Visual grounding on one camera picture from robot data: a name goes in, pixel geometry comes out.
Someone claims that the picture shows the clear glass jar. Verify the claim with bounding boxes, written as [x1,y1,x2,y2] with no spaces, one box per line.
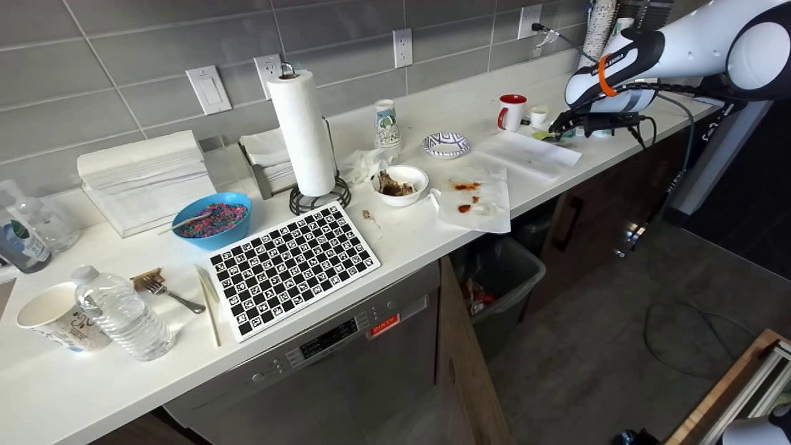
[14,190,83,253]

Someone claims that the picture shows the grey trash bin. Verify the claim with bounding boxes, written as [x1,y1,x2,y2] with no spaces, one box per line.
[449,234,549,362]

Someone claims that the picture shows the white wall switch plate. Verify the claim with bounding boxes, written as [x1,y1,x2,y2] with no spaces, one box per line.
[182,62,234,119]

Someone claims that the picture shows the stained white napkin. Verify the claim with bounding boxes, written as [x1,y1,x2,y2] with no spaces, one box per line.
[427,162,513,236]

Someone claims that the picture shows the white wall outlet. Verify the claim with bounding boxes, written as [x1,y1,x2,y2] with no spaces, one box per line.
[250,51,286,100]
[390,26,418,72]
[513,1,545,42]

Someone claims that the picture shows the small patterned plate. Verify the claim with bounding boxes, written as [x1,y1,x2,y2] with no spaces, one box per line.
[419,127,475,162]

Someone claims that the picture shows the shiny metal fitting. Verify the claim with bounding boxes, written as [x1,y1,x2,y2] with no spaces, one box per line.
[611,218,649,258]

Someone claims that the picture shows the small white cup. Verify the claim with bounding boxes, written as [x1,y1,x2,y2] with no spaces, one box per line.
[526,103,551,134]

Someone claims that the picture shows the folded white towel stack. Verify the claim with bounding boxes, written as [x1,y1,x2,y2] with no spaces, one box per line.
[73,125,220,240]

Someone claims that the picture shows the dark label bottle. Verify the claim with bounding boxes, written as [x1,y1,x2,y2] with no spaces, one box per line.
[0,178,55,277]

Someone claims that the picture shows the clear plastic water bottle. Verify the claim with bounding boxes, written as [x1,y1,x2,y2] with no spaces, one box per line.
[72,262,178,362]

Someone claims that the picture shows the black wire towel holder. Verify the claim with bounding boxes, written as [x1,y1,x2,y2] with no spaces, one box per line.
[277,57,356,218]

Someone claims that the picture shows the open cabinet door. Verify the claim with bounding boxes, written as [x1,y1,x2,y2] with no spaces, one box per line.
[433,253,519,445]

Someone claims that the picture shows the stacked paper cups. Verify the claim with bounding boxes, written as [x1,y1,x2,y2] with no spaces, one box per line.
[580,0,619,74]

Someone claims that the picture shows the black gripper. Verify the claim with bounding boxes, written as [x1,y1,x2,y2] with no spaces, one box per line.
[545,105,655,140]

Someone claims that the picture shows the metal fork with food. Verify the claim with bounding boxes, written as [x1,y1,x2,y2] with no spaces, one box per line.
[128,265,209,315]

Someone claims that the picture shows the white bottle green label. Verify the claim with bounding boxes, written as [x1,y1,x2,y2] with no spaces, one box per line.
[372,95,401,151]

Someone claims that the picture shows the black white checkered mat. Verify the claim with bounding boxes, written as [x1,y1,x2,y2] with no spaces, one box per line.
[202,199,382,344]

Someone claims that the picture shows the white mug red rim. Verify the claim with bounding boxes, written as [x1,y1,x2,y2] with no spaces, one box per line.
[495,90,532,135]

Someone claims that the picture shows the steel dishwasher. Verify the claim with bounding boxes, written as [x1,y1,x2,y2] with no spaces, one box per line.
[162,262,445,445]

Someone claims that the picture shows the dark wood base cabinet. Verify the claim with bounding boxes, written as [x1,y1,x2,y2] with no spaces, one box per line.
[523,134,705,320]

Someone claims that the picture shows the white bowl with leftovers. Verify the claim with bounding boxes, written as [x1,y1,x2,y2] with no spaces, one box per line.
[367,162,433,208]

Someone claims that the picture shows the crumpled white tissue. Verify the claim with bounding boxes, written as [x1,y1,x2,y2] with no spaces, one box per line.
[338,142,390,185]

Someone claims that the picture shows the white paper towel roll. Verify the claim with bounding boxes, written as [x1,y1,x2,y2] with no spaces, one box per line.
[263,66,341,199]

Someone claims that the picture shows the black floor cable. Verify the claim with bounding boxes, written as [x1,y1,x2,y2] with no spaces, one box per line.
[639,294,771,382]

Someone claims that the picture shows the orange snack wrapper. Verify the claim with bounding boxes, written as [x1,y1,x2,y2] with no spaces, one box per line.
[462,277,491,318]

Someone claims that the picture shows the wooden furniture piece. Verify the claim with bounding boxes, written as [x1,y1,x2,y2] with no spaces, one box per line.
[661,326,791,445]

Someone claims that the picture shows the wooden chopstick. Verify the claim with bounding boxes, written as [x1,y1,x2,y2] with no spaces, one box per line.
[193,262,225,351]

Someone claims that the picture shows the napkin dispenser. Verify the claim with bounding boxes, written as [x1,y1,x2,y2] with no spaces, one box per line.
[234,125,298,199]

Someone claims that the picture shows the white paper cup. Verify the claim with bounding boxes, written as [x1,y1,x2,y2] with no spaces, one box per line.
[14,279,114,355]

